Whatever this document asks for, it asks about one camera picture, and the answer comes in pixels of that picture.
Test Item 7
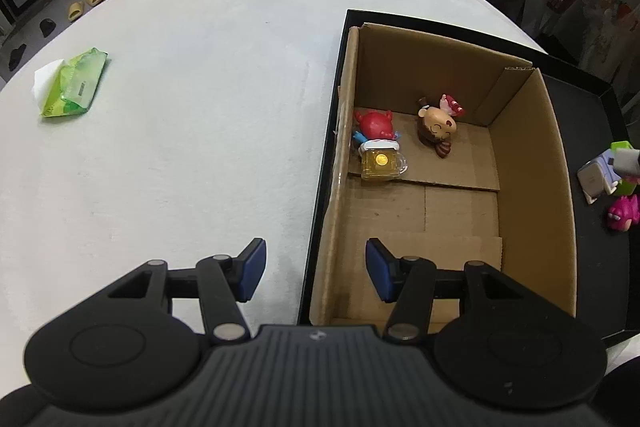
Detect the red crab beer mug figure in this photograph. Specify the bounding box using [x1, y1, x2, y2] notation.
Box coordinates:
[352, 110, 408, 182]

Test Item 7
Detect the brown cardboard box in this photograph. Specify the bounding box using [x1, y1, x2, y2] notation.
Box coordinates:
[310, 23, 577, 326]

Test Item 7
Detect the brown-haired doll figure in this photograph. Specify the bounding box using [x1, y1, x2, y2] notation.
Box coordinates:
[416, 93, 465, 158]

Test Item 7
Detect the green cartoon tin box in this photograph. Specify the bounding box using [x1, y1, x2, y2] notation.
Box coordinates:
[611, 141, 640, 196]

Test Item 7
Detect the pink monster toy figure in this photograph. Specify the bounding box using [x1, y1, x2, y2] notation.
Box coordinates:
[606, 194, 640, 232]

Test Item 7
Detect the black shallow tray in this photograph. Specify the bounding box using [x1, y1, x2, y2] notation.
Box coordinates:
[297, 10, 639, 346]

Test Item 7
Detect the green wet wipes pack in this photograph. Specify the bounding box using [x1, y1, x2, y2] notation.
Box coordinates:
[32, 48, 108, 118]

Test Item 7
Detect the black shoe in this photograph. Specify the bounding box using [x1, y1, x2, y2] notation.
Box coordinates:
[39, 18, 56, 39]
[8, 43, 27, 72]

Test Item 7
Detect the yellow slipper left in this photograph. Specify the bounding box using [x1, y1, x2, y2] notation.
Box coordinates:
[67, 2, 84, 23]

